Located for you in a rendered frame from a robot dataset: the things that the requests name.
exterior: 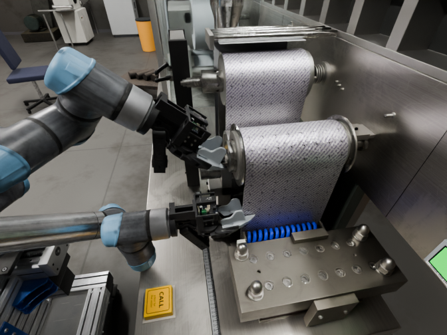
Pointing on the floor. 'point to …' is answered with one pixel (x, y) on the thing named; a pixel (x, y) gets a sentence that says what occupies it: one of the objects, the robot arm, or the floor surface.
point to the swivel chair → (28, 74)
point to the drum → (146, 34)
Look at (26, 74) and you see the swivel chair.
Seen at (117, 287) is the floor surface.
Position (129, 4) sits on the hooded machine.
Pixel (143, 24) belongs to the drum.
